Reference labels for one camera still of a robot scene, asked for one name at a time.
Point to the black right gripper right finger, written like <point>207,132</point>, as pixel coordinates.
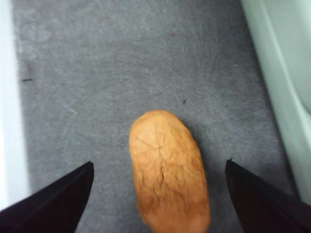
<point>267,206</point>

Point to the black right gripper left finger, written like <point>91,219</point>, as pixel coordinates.
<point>48,208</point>

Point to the brown potato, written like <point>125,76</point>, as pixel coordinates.
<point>167,174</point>

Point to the mint green breakfast machine base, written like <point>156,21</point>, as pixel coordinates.
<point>286,72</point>

